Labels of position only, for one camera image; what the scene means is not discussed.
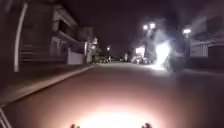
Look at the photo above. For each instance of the street lamp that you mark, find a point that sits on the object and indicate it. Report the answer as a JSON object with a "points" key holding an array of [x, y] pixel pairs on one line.
{"points": [[149, 26]]}

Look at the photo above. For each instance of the pavement beside road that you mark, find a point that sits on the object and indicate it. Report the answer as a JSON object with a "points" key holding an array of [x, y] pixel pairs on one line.
{"points": [[36, 80]]}

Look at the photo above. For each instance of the white wall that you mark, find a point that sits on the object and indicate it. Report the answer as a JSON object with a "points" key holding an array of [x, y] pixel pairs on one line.
{"points": [[75, 57]]}

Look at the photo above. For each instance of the asphalt road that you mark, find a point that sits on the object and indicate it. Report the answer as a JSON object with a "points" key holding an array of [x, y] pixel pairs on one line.
{"points": [[133, 93]]}

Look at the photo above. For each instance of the robot's own part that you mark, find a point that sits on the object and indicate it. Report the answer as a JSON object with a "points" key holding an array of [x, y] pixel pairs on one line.
{"points": [[146, 125], [74, 126]]}

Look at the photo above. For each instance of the pale pole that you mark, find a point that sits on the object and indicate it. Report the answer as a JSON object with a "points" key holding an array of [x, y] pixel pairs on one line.
{"points": [[18, 40]]}

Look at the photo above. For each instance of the building with balconies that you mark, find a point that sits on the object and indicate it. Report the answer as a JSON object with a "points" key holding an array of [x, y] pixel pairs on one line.
{"points": [[43, 36]]}

